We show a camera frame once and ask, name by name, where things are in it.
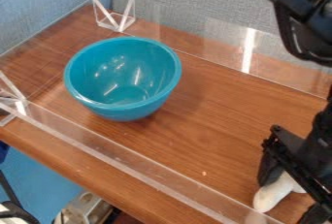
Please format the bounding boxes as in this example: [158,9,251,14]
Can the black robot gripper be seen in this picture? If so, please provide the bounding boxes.
[257,98,332,224]

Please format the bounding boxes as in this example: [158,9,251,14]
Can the white toy mushroom brown cap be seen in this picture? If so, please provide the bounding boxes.
[253,172,306,212]

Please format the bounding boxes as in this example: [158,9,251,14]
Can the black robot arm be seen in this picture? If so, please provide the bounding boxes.
[253,0,332,224]

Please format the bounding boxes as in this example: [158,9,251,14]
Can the blue plastic bowl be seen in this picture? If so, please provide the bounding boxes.
[63,37,182,121]

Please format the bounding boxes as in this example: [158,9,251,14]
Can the white power strip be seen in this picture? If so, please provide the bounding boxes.
[54,191,114,224]

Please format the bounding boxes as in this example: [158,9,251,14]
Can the clear acrylic back barrier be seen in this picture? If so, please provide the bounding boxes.
[126,5,332,99]

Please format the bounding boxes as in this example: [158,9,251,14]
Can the clear acrylic barrier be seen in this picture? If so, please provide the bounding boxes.
[0,98,287,224]
[126,5,332,99]

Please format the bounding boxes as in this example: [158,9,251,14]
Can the clear acrylic front barrier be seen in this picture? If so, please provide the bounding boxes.
[0,98,287,224]

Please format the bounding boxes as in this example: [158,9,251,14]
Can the clear acrylic corner bracket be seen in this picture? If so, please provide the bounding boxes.
[93,0,137,33]

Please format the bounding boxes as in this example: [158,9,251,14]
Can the clear acrylic left bracket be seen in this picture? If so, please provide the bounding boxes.
[0,71,29,127]

